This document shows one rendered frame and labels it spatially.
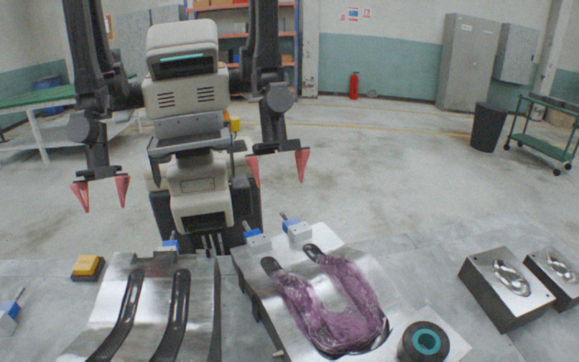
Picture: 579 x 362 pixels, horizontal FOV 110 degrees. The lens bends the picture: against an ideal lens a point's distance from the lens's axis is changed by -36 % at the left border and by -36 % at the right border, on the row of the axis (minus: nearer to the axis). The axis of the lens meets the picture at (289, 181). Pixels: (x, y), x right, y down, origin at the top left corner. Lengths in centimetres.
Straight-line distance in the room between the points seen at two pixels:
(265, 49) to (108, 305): 65
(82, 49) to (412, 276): 94
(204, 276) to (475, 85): 605
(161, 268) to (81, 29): 55
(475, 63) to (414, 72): 126
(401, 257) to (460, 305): 21
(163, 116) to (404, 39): 551
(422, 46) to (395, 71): 80
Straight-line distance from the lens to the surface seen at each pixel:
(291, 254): 70
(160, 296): 62
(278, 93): 61
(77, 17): 72
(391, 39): 599
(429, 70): 632
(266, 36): 68
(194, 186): 103
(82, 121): 65
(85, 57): 72
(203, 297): 59
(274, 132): 66
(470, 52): 612
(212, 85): 90
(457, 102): 616
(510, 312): 72
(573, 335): 89
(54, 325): 82
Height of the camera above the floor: 134
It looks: 30 degrees down
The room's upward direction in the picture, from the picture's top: straight up
